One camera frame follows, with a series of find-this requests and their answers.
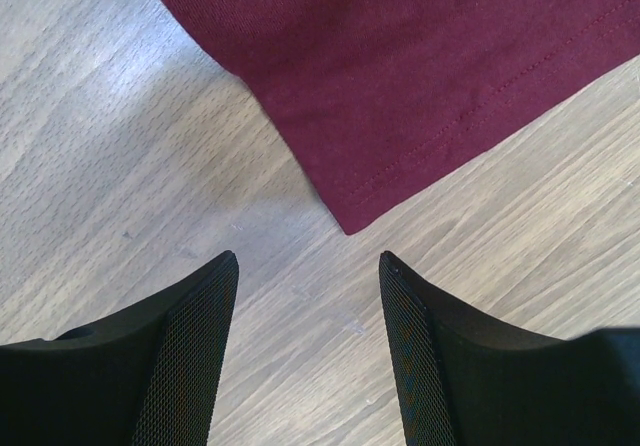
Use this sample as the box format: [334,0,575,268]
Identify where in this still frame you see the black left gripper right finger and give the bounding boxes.
[379,252,639,445]

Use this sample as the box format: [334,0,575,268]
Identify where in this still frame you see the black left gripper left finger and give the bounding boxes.
[1,251,238,445]

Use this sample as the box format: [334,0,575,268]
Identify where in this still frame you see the maroon t shirt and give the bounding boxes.
[161,0,639,234]

